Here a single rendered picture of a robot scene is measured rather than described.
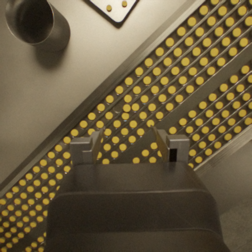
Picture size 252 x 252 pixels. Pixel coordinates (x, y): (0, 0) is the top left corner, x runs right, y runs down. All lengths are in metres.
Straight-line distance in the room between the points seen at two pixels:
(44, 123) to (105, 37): 0.24
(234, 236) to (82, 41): 1.98
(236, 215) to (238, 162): 1.40
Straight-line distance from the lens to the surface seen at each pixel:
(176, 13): 0.28
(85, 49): 0.42
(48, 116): 0.45
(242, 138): 0.33
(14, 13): 0.40
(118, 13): 0.42
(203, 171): 0.32
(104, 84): 0.26
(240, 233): 2.09
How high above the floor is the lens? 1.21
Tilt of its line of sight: 74 degrees down
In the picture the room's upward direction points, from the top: 178 degrees clockwise
